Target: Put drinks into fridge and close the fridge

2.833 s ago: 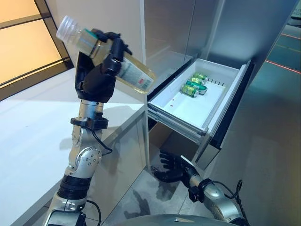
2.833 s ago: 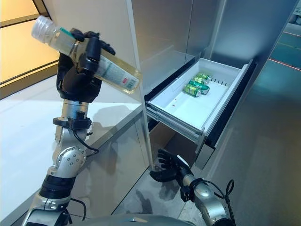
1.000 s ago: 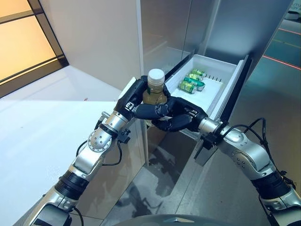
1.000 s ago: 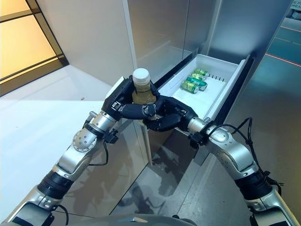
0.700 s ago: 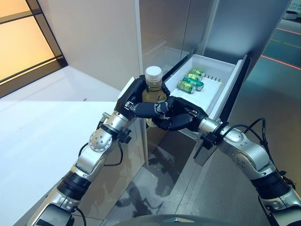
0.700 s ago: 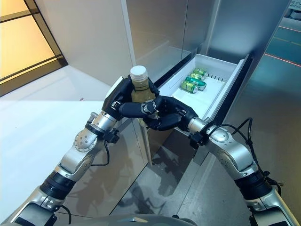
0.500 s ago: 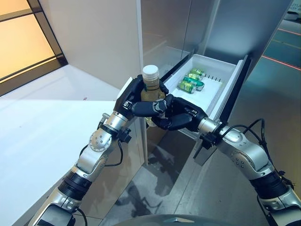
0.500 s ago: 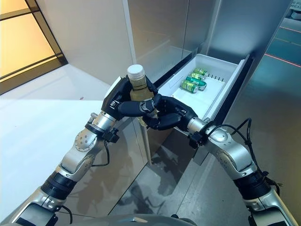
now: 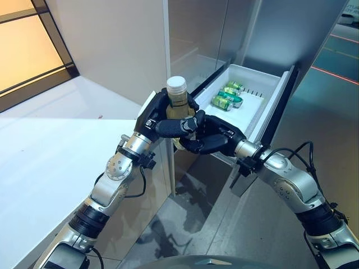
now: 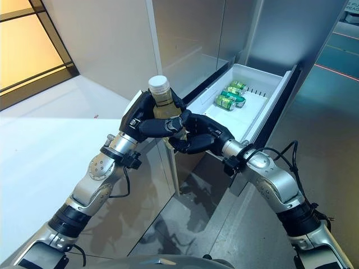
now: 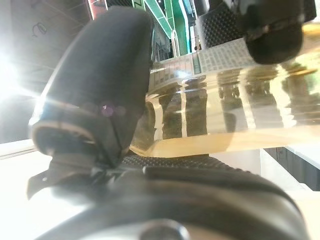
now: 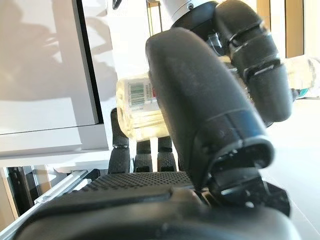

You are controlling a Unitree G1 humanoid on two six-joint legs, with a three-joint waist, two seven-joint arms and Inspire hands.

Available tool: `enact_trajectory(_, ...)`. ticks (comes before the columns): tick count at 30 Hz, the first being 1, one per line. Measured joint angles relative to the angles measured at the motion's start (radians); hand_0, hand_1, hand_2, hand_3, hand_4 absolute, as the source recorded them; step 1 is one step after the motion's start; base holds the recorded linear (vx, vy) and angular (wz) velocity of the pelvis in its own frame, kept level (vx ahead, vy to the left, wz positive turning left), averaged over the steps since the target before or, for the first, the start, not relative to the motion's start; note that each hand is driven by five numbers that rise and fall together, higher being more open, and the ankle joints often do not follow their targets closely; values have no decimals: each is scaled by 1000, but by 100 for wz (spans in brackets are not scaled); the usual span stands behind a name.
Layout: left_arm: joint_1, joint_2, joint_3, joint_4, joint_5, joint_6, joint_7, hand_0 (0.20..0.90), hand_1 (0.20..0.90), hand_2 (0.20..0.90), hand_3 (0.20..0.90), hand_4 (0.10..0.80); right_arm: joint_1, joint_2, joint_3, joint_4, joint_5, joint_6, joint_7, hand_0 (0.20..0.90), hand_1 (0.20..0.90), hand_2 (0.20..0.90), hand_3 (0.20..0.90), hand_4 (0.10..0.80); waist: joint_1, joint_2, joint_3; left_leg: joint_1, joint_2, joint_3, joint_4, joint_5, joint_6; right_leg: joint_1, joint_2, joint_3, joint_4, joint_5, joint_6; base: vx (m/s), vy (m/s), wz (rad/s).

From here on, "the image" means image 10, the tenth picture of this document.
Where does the dark green drink can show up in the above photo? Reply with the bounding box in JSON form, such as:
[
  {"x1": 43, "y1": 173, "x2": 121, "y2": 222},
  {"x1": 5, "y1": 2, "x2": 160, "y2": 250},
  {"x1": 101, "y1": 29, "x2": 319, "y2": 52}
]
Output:
[{"x1": 220, "y1": 90, "x2": 248, "y2": 108}]

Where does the yellow drink bottle white cap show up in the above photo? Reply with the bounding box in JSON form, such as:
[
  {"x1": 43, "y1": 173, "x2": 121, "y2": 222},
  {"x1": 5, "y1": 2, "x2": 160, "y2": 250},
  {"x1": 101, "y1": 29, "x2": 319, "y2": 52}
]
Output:
[{"x1": 148, "y1": 75, "x2": 189, "y2": 149}]

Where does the white counter cabinet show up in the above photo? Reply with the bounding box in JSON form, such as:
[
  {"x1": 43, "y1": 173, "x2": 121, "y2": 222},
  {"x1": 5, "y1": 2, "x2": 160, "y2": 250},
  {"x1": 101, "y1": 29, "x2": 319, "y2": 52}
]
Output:
[{"x1": 0, "y1": 74, "x2": 179, "y2": 269}]

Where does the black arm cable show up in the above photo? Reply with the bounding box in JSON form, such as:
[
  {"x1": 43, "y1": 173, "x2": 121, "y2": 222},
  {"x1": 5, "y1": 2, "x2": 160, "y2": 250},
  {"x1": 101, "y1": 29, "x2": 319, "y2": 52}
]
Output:
[
  {"x1": 241, "y1": 140, "x2": 335, "y2": 225},
  {"x1": 70, "y1": 167, "x2": 131, "y2": 267}
]

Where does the tall white cabinet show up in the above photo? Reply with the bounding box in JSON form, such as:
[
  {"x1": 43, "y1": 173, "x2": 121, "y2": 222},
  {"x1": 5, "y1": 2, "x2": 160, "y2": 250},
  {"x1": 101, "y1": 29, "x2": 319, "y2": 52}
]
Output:
[{"x1": 42, "y1": 0, "x2": 180, "y2": 197}]

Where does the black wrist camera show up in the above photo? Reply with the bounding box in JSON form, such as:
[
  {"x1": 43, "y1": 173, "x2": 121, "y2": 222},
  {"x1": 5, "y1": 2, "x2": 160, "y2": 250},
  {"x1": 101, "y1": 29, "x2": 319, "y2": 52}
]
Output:
[
  {"x1": 223, "y1": 156, "x2": 240, "y2": 178},
  {"x1": 123, "y1": 151, "x2": 141, "y2": 170}
]

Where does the amber window dark frame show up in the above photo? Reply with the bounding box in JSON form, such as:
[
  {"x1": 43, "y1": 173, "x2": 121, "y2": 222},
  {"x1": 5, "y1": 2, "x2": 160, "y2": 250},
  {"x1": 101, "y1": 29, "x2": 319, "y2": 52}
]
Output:
[{"x1": 0, "y1": 0, "x2": 81, "y2": 112}]

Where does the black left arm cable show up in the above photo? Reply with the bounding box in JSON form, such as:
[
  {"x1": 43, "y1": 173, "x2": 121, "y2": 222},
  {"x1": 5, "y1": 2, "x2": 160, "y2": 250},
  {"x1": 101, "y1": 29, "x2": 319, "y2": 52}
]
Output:
[{"x1": 70, "y1": 167, "x2": 131, "y2": 267}]

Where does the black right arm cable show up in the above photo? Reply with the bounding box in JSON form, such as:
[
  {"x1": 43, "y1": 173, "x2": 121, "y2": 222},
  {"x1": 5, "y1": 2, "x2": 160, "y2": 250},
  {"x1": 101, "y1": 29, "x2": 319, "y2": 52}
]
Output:
[{"x1": 241, "y1": 140, "x2": 335, "y2": 225}]

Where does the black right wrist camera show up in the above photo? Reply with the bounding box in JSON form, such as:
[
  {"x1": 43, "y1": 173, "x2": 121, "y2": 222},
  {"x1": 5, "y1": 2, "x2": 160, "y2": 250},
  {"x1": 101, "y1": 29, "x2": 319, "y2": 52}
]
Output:
[{"x1": 223, "y1": 156, "x2": 240, "y2": 178}]

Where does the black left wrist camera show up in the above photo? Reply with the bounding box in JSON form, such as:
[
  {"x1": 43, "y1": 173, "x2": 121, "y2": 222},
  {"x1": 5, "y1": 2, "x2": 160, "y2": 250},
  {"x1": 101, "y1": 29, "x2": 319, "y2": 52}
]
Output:
[{"x1": 123, "y1": 151, "x2": 141, "y2": 170}]

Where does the white fridge drawer steel front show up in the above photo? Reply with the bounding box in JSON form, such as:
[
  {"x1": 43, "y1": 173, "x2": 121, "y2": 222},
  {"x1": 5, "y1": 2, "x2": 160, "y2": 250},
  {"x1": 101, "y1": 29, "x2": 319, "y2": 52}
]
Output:
[{"x1": 165, "y1": 63, "x2": 303, "y2": 194}]

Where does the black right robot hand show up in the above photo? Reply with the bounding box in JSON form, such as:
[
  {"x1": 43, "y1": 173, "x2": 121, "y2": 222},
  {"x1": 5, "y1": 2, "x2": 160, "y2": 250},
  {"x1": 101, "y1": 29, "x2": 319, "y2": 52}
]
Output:
[{"x1": 168, "y1": 110, "x2": 235, "y2": 155}]

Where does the grey robot torso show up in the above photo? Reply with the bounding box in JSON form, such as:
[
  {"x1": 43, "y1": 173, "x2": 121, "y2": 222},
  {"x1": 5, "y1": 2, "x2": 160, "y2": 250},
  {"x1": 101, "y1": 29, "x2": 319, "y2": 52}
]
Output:
[{"x1": 131, "y1": 253, "x2": 225, "y2": 269}]

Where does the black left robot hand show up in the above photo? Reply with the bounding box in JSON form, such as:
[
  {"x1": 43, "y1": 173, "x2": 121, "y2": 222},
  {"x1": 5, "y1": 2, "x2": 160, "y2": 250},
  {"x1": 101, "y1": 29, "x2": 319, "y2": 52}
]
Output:
[{"x1": 119, "y1": 89, "x2": 188, "y2": 142}]

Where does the stainless steel fridge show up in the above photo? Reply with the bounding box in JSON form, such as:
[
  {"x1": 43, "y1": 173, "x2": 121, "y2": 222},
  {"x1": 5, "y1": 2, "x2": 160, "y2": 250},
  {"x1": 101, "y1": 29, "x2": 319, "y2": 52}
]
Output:
[{"x1": 151, "y1": 0, "x2": 264, "y2": 197}]

